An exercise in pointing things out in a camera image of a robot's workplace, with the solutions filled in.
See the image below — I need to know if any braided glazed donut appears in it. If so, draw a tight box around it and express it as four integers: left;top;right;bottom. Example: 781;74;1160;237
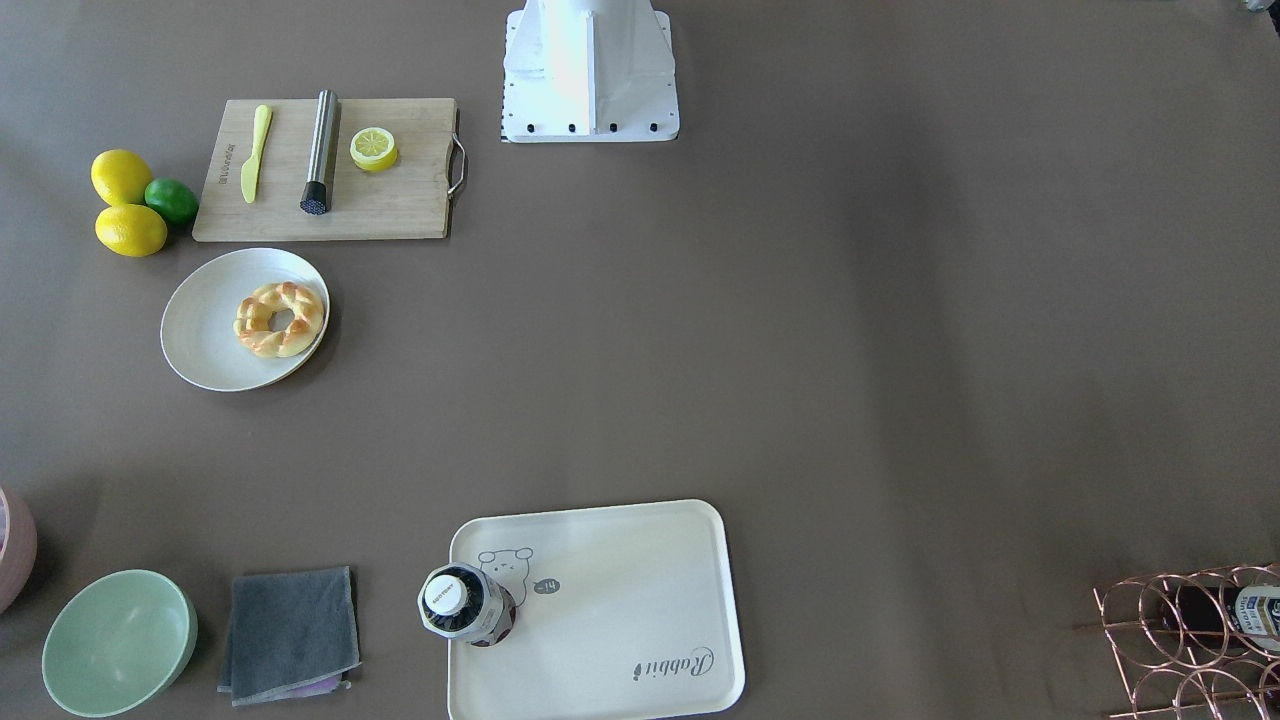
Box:
233;281;326;359

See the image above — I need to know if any white round plate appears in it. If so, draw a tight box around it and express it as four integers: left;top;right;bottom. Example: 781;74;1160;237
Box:
160;249;332;392

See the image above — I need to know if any cream rabbit tray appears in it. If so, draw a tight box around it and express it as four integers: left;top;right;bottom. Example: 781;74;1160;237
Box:
447;498;746;719

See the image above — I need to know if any tea bottle on tray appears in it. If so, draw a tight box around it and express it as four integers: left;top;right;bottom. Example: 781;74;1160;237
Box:
417;562;516;647

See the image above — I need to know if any wooden cutting board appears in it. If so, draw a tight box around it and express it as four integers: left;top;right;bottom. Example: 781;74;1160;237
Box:
192;97;465;243

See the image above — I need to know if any half lemon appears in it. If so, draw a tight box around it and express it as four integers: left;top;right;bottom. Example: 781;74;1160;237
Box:
349;126;399;172

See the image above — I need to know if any stainless steel muddler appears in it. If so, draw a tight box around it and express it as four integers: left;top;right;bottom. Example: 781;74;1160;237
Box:
300;88;340;217

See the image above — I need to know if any grey folded cloth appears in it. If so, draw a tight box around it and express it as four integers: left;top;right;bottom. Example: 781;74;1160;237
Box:
218;566;361;707

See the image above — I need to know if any yellow plastic knife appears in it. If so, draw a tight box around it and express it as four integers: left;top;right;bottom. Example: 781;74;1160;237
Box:
239;104;274;204

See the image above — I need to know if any green lime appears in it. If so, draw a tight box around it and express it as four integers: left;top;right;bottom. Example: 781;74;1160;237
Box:
143;178;198;227

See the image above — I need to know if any yellow lemon lower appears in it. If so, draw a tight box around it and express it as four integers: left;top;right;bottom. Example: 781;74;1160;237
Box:
95;204;169;258

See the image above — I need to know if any yellow lemon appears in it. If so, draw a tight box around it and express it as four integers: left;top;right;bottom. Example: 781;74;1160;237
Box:
90;149;154;206
95;204;169;258

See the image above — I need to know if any yellow lemon upper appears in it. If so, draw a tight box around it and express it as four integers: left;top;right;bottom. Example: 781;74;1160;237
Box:
90;149;154;206

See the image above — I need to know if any green bowl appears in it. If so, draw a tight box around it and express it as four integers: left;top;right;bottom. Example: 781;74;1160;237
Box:
41;569;198;717

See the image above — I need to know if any tea bottle in rack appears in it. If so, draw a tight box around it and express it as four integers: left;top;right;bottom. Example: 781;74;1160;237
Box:
1160;584;1279;656

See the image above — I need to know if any pink ice bowl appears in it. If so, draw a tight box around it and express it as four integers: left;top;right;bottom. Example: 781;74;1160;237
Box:
1;488;37;612

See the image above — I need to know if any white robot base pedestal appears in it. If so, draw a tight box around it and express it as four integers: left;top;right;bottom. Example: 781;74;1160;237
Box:
500;1;681;143

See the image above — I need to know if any copper wire bottle rack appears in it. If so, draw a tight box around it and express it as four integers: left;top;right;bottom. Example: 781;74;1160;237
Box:
1092;562;1279;719

